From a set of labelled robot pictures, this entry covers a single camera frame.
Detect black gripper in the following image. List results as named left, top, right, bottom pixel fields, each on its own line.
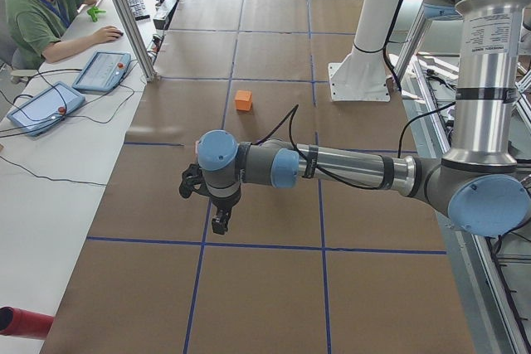
left=210, top=194, right=241, bottom=234

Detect orange foam block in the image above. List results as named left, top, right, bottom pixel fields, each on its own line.
left=234, top=90, right=252, bottom=112

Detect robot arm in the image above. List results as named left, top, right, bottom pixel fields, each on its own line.
left=179, top=0, right=530, bottom=237

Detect far teach pendant tablet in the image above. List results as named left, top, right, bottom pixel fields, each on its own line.
left=72, top=51, right=131, bottom=93

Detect teach pendant tablet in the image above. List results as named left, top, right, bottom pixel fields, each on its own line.
left=7, top=81, right=85, bottom=137
left=72, top=51, right=131, bottom=93

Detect near teach pendant tablet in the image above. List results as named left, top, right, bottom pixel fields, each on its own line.
left=7, top=81, right=85, bottom=137

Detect red cylinder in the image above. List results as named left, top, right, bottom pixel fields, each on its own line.
left=1, top=307, right=54, bottom=340

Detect black keyboard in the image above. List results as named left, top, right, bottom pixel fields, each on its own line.
left=126, top=0, right=150, bottom=21

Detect green toy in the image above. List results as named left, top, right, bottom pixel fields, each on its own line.
left=86, top=6, right=106, bottom=22

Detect person in green shirt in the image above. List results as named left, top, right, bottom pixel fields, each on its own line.
left=5, top=0, right=121, bottom=70

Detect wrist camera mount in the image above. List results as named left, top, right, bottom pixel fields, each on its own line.
left=178, top=163, right=207, bottom=199

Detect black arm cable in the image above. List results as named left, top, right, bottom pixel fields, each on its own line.
left=256, top=104, right=399, bottom=189

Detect white camera stand pillar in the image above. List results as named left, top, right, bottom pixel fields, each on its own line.
left=329, top=0, right=402, bottom=102

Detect aluminium frame post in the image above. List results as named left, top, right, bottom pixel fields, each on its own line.
left=113, top=0, right=158, bottom=82

